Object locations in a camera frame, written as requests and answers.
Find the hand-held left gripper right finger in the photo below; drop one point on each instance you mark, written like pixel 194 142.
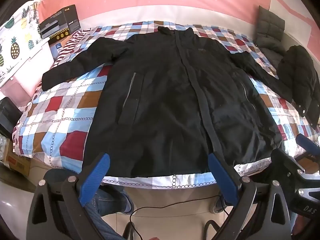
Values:
pixel 222 180

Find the pink storage box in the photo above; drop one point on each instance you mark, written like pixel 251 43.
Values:
pixel 22 80

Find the black case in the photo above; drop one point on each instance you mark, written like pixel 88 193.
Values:
pixel 8 116

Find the black puffer jacket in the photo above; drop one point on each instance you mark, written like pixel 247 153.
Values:
pixel 297 75

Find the blue carton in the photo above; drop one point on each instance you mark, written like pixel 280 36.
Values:
pixel 56 48

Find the pineapple print cloth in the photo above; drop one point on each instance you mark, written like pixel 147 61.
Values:
pixel 15 47

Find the cardboard box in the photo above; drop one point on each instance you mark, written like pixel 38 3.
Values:
pixel 17 163

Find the black long coat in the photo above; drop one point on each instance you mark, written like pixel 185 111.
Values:
pixel 162 92

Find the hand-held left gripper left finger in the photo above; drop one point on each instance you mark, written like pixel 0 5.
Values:
pixel 96 177

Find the checked bed sheet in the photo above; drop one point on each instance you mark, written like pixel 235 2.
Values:
pixel 62 110

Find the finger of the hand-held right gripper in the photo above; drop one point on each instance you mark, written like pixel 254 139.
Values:
pixel 308 142
pixel 287 165

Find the grey quilted jacket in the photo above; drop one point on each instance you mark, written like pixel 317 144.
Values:
pixel 268 27

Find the red white striped cloth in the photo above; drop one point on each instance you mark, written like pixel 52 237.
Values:
pixel 72 45

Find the black and yellow carton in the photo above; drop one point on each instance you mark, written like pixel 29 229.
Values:
pixel 60 20

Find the person's shoe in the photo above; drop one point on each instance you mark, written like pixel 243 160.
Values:
pixel 218 206

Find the person's blue jeans leg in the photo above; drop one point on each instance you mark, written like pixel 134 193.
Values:
pixel 110 202

